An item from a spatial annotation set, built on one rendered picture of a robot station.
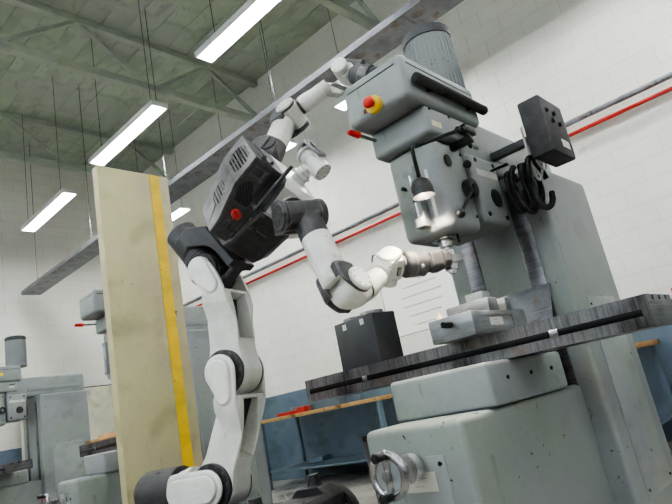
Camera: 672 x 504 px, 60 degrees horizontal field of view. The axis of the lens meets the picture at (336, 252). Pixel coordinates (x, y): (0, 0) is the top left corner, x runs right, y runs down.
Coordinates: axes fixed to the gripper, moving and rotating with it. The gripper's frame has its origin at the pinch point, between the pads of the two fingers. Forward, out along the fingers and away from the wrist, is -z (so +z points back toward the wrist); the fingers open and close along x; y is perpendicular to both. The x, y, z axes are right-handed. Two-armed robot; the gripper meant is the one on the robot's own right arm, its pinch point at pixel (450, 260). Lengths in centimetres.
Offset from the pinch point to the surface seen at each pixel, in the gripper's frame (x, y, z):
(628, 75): 179, -214, -378
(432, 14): 150, -235, -145
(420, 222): -5.8, -12.0, 11.7
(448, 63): 1, -79, -22
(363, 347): 37.3, 20.3, 20.3
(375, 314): 30.4, 9.8, 16.1
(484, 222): -4.6, -11.1, -14.2
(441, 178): -11.7, -24.7, 3.8
